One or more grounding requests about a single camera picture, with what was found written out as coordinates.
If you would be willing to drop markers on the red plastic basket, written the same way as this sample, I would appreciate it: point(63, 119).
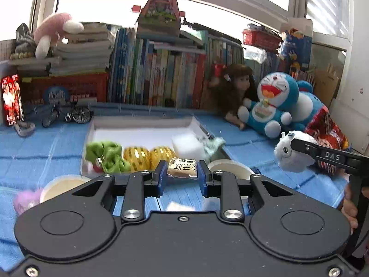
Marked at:
point(75, 88)

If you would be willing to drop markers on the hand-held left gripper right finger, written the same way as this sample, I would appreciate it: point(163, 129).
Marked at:
point(203, 179)

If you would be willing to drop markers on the paper cup with blue drawing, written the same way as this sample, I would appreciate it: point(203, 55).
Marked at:
point(230, 168)

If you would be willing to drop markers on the brown cardboard piece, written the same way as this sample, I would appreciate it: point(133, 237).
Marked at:
point(325, 86)

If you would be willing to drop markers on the white foam block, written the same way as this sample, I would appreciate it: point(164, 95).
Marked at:
point(188, 145)

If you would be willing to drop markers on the row of upright books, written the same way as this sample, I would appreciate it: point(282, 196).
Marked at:
point(173, 75)

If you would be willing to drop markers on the pink scrunchie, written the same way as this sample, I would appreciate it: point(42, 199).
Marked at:
point(95, 168)

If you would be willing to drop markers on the stack of flat books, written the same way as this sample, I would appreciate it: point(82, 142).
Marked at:
point(83, 52)

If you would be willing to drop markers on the small red basket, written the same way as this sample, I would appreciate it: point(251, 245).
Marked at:
point(261, 40)

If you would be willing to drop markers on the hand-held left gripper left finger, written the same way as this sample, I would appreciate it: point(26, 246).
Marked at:
point(162, 179)

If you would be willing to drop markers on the grey plush toy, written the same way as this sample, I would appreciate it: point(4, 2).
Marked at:
point(24, 39)

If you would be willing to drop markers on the clear plastic bag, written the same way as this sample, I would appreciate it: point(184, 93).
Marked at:
point(255, 54)

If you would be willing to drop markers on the blue cat plush toy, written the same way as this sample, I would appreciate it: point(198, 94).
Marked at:
point(274, 104)

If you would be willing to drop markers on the blue cartoon bag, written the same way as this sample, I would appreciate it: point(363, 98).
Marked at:
point(297, 46)

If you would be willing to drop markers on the brown haired doll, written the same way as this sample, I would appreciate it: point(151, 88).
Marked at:
point(233, 92)

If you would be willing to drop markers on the pink plush bunny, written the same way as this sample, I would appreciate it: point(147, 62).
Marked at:
point(53, 31)

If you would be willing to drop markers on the paper cup with rabbit drawing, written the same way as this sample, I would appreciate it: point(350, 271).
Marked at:
point(65, 186)

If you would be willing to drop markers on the gold sequin plush toy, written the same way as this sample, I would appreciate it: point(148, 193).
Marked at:
point(144, 157)

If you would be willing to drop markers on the black toy bicycle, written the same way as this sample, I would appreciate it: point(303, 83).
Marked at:
point(73, 114)

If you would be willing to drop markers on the smartphone with lit screen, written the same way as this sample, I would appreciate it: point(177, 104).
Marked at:
point(12, 101)

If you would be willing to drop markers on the house shaped book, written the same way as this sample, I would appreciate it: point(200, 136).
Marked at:
point(160, 8)

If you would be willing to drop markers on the small cream printed block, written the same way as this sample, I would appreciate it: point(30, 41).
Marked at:
point(182, 168)

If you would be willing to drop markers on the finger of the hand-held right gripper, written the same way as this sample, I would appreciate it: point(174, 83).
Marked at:
point(328, 155)

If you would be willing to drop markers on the blue checkered tablecloth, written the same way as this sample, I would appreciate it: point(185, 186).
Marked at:
point(52, 150)

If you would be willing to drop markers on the white fluffy pompom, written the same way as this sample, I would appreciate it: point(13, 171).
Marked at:
point(291, 155)

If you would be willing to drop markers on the white cardboard box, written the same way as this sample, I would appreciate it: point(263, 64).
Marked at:
point(138, 132)

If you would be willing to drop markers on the mint green lace scrunchie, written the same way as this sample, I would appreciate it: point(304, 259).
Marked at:
point(214, 147)

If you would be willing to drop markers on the red patterned bag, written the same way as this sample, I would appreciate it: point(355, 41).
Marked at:
point(328, 132)

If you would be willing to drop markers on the person's right hand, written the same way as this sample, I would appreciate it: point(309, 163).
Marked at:
point(349, 205)

